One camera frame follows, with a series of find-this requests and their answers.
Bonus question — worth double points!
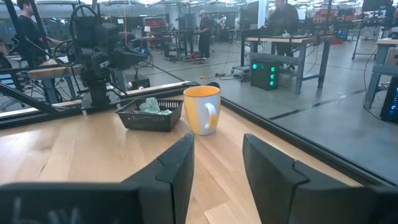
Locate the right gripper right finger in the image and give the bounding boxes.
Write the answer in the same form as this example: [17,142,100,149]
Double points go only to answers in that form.
[243,133,374,224]

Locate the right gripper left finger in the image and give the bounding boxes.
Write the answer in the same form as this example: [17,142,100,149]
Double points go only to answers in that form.
[123,134,195,224]

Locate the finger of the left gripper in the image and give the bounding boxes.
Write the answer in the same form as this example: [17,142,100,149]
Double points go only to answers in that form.
[113,46,149,71]

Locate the red tool chest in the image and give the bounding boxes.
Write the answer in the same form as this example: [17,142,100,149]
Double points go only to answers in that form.
[142,16,167,35]

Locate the wooden top workbench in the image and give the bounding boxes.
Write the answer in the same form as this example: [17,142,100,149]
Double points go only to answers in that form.
[363,37,398,110]
[27,63,83,105]
[239,34,335,96]

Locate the black mesh plastic basket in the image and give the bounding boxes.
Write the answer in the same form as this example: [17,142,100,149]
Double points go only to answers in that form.
[115,98,184,133]

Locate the person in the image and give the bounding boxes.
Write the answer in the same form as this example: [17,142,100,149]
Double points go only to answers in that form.
[267,0,301,58]
[194,9,215,60]
[15,0,62,68]

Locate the yellow and white mug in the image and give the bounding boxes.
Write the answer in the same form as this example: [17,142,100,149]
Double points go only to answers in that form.
[182,85,221,136]

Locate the black computer green lights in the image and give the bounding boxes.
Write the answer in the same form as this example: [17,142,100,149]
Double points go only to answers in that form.
[250,57,280,91]

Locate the black computer blue lights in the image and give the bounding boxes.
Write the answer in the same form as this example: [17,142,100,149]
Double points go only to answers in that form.
[379,76,398,125]

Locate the black computer monitor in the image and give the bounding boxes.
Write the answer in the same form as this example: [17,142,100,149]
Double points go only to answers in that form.
[360,0,392,12]

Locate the black aluminium table frame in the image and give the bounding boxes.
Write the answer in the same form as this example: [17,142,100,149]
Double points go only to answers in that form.
[0,80,398,189]

